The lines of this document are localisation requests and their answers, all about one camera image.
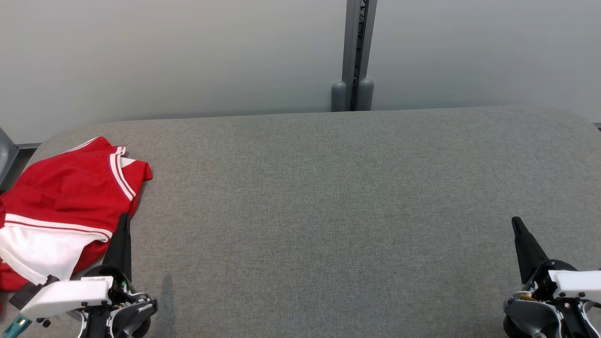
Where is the red shirt with white sleeves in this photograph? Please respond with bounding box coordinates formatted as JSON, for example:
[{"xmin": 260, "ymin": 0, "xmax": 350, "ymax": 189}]
[{"xmin": 0, "ymin": 136, "xmax": 154, "ymax": 287}]

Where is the grey metal table leg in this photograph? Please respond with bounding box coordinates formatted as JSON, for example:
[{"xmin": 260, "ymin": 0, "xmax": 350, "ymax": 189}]
[{"xmin": 0, "ymin": 127, "xmax": 19, "ymax": 191}]

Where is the teal cable connector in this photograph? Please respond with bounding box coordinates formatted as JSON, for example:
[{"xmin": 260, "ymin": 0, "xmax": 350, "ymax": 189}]
[{"xmin": 2, "ymin": 315, "xmax": 31, "ymax": 338}]

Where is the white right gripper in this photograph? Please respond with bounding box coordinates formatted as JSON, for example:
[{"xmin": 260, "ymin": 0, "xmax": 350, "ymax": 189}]
[{"xmin": 512, "ymin": 217, "xmax": 601, "ymax": 301}]

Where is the grey metal partition post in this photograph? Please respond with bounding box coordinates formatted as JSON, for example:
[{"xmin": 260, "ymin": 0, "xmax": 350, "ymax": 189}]
[{"xmin": 342, "ymin": 0, "xmax": 378, "ymax": 112}]

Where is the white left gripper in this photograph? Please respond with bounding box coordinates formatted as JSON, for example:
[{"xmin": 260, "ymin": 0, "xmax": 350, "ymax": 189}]
[{"xmin": 21, "ymin": 213, "xmax": 133, "ymax": 321}]

